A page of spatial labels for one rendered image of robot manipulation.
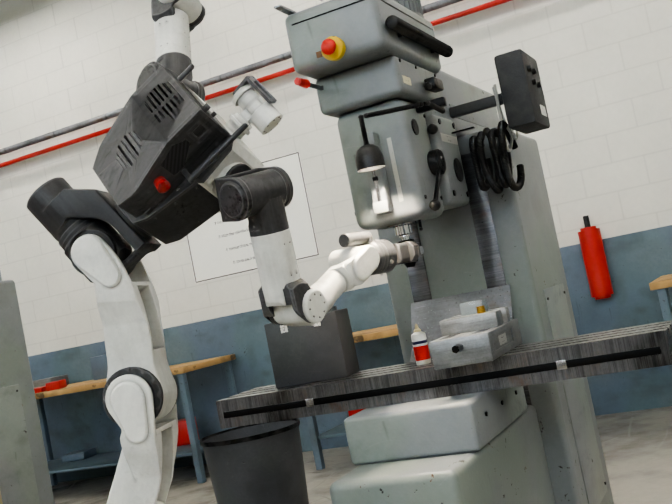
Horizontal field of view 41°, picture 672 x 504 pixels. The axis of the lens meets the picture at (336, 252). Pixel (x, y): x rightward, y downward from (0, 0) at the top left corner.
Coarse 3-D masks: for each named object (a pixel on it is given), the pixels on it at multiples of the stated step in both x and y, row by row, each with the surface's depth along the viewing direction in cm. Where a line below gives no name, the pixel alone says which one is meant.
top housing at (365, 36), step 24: (336, 0) 228; (360, 0) 225; (384, 0) 230; (288, 24) 234; (312, 24) 231; (336, 24) 228; (360, 24) 225; (384, 24) 226; (312, 48) 231; (360, 48) 226; (384, 48) 226; (408, 48) 240; (312, 72) 235; (336, 72) 240
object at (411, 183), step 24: (384, 120) 238; (408, 120) 237; (360, 144) 241; (384, 144) 238; (408, 144) 236; (408, 168) 235; (360, 192) 241; (408, 192) 235; (432, 192) 243; (360, 216) 242; (384, 216) 239; (408, 216) 237; (432, 216) 245
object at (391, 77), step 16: (368, 64) 235; (384, 64) 233; (400, 64) 234; (320, 80) 241; (336, 80) 239; (352, 80) 237; (368, 80) 235; (384, 80) 233; (400, 80) 232; (416, 80) 244; (320, 96) 241; (336, 96) 239; (352, 96) 237; (368, 96) 236; (384, 96) 235; (400, 96) 237; (416, 96) 243; (432, 96) 254; (336, 112) 241
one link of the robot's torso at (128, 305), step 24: (96, 240) 210; (96, 264) 209; (120, 264) 210; (96, 288) 210; (120, 288) 209; (144, 288) 221; (120, 312) 210; (144, 312) 211; (120, 336) 212; (144, 336) 211; (120, 360) 212; (144, 360) 211; (168, 384) 215; (168, 408) 216
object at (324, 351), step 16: (336, 320) 254; (272, 336) 260; (288, 336) 258; (304, 336) 257; (320, 336) 255; (336, 336) 254; (352, 336) 264; (272, 352) 260; (288, 352) 258; (304, 352) 257; (320, 352) 255; (336, 352) 254; (352, 352) 261; (288, 368) 258; (304, 368) 257; (320, 368) 255; (336, 368) 254; (352, 368) 258; (288, 384) 258
